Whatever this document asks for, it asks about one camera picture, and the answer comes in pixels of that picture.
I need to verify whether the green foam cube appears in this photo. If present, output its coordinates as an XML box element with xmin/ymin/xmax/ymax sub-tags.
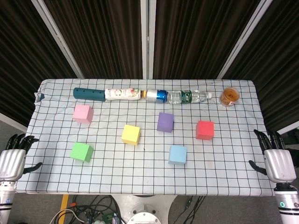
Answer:
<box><xmin>70</xmin><ymin>142</ymin><xmax>94</xmax><ymax>163</ymax></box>

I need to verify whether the black floor cable tangle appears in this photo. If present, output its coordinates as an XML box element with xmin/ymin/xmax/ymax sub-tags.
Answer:
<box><xmin>70</xmin><ymin>195</ymin><xmax>123</xmax><ymax>224</ymax></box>

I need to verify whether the teal cylindrical case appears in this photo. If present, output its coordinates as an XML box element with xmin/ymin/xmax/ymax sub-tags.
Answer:
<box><xmin>72</xmin><ymin>87</ymin><xmax>106</xmax><ymax>103</ymax></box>

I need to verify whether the white black grid tablecloth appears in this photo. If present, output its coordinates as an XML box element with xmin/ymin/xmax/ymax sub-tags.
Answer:
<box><xmin>16</xmin><ymin>78</ymin><xmax>292</xmax><ymax>196</ymax></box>

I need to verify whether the purple foam cube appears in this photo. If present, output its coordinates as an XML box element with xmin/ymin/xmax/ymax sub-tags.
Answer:
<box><xmin>157</xmin><ymin>112</ymin><xmax>175</xmax><ymax>133</ymax></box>

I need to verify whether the clear cup with orange contents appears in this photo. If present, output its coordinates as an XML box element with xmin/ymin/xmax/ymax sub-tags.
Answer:
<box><xmin>219</xmin><ymin>86</ymin><xmax>240</xmax><ymax>107</ymax></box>

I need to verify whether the clear green-label water bottle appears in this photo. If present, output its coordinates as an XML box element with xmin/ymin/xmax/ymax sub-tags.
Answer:
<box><xmin>167</xmin><ymin>90</ymin><xmax>213</xmax><ymax>105</ymax></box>

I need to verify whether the black floor cable bundle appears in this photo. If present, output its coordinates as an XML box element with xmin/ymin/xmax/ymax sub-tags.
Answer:
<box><xmin>182</xmin><ymin>196</ymin><xmax>206</xmax><ymax>224</ymax></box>

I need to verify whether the red foam cube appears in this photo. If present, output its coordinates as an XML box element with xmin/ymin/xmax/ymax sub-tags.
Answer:
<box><xmin>195</xmin><ymin>120</ymin><xmax>215</xmax><ymax>141</ymax></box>

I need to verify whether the yellow floor tape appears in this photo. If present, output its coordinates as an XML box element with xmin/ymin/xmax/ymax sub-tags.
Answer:
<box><xmin>60</xmin><ymin>194</ymin><xmax>70</xmax><ymax>210</ymax></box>

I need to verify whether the white floral drink bottle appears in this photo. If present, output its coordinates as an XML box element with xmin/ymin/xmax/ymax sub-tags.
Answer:
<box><xmin>104</xmin><ymin>87</ymin><xmax>147</xmax><ymax>102</ymax></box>

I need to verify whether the white aluminium frame post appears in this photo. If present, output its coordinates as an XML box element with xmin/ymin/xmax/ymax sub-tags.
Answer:
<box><xmin>216</xmin><ymin>0</ymin><xmax>273</xmax><ymax>80</ymax></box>
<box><xmin>140</xmin><ymin>0</ymin><xmax>157</xmax><ymax>79</ymax></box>
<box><xmin>31</xmin><ymin>0</ymin><xmax>85</xmax><ymax>79</ymax></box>

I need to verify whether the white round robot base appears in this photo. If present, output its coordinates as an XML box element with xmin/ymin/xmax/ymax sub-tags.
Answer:
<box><xmin>112</xmin><ymin>195</ymin><xmax>178</xmax><ymax>224</ymax></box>

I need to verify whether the black pleated curtain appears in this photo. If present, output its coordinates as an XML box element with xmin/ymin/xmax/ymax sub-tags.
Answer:
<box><xmin>223</xmin><ymin>0</ymin><xmax>299</xmax><ymax>135</ymax></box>
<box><xmin>43</xmin><ymin>0</ymin><xmax>143</xmax><ymax>79</ymax></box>
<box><xmin>153</xmin><ymin>0</ymin><xmax>261</xmax><ymax>80</ymax></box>
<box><xmin>0</xmin><ymin>0</ymin><xmax>79</xmax><ymax>126</ymax></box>

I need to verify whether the pink foam cube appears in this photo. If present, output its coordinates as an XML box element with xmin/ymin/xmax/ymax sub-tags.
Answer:
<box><xmin>72</xmin><ymin>104</ymin><xmax>94</xmax><ymax>124</ymax></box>

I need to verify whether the silver blue drink can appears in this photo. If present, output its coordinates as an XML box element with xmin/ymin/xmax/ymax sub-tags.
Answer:
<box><xmin>146</xmin><ymin>89</ymin><xmax>169</xmax><ymax>103</ymax></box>

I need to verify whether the white aluminium frame bar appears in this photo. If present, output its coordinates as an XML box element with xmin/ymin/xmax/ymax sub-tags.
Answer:
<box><xmin>0</xmin><ymin>113</ymin><xmax>28</xmax><ymax>133</ymax></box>
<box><xmin>268</xmin><ymin>121</ymin><xmax>299</xmax><ymax>140</ymax></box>

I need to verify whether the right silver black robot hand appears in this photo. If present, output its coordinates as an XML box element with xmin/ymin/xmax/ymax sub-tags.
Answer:
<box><xmin>248</xmin><ymin>129</ymin><xmax>294</xmax><ymax>184</ymax></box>

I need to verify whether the white floor cable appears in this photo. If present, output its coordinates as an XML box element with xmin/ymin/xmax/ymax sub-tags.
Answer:
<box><xmin>50</xmin><ymin>209</ymin><xmax>84</xmax><ymax>224</ymax></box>

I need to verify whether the yellow foam cube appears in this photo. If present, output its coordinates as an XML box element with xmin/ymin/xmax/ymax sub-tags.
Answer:
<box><xmin>121</xmin><ymin>124</ymin><xmax>141</xmax><ymax>147</ymax></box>

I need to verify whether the light blue foam cube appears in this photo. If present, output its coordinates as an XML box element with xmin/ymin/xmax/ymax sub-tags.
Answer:
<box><xmin>168</xmin><ymin>145</ymin><xmax>188</xmax><ymax>165</ymax></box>

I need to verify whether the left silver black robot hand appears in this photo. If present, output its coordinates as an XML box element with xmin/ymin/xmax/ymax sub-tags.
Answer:
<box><xmin>0</xmin><ymin>133</ymin><xmax>43</xmax><ymax>182</ymax></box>

